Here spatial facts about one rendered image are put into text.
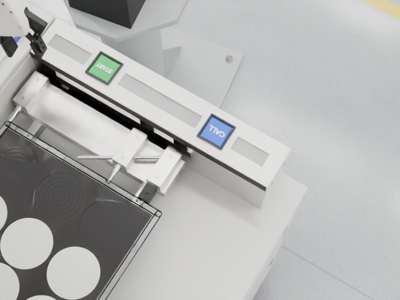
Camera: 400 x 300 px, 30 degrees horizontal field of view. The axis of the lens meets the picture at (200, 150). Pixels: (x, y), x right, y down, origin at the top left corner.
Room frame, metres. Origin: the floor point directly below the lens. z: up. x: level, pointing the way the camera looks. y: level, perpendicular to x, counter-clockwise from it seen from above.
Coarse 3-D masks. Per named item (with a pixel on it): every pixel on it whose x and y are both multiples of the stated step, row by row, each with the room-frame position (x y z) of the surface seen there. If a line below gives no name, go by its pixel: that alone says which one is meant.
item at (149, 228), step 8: (152, 216) 0.41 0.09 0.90; (160, 216) 0.41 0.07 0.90; (152, 224) 0.39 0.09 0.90; (144, 232) 0.37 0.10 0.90; (136, 240) 0.36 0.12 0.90; (144, 240) 0.36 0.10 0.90; (136, 248) 0.34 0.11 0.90; (128, 256) 0.32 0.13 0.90; (128, 264) 0.31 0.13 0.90; (120, 272) 0.29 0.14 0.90; (112, 280) 0.28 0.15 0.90; (112, 288) 0.26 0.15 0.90; (104, 296) 0.25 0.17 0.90
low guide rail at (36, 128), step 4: (32, 124) 0.61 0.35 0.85; (36, 124) 0.61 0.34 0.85; (40, 124) 0.61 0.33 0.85; (28, 128) 0.60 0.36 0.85; (32, 128) 0.60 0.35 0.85; (36, 128) 0.60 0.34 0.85; (40, 128) 0.61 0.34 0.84; (44, 128) 0.61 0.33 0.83; (32, 132) 0.59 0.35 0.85; (36, 132) 0.59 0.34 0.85; (40, 132) 0.60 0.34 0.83; (36, 136) 0.59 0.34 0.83
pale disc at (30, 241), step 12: (12, 228) 0.37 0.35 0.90; (24, 228) 0.37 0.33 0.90; (36, 228) 0.37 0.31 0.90; (48, 228) 0.37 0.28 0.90; (12, 240) 0.35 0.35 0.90; (24, 240) 0.35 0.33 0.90; (36, 240) 0.35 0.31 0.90; (48, 240) 0.35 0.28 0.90; (12, 252) 0.33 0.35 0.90; (24, 252) 0.33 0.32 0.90; (36, 252) 0.33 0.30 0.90; (48, 252) 0.33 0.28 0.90; (12, 264) 0.30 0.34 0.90; (24, 264) 0.30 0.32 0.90; (36, 264) 0.30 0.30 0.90
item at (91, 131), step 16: (48, 96) 0.66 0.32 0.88; (64, 96) 0.66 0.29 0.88; (32, 112) 0.62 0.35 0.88; (48, 112) 0.63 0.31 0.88; (64, 112) 0.63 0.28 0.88; (80, 112) 0.63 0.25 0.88; (96, 112) 0.63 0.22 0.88; (48, 128) 0.60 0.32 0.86; (64, 128) 0.59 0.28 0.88; (80, 128) 0.59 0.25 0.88; (96, 128) 0.59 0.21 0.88; (112, 128) 0.60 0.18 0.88; (80, 144) 0.56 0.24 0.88; (96, 144) 0.56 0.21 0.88; (112, 144) 0.56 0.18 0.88; (144, 160) 0.53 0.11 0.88; (144, 176) 0.49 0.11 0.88; (176, 176) 0.50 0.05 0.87; (160, 192) 0.46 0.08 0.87
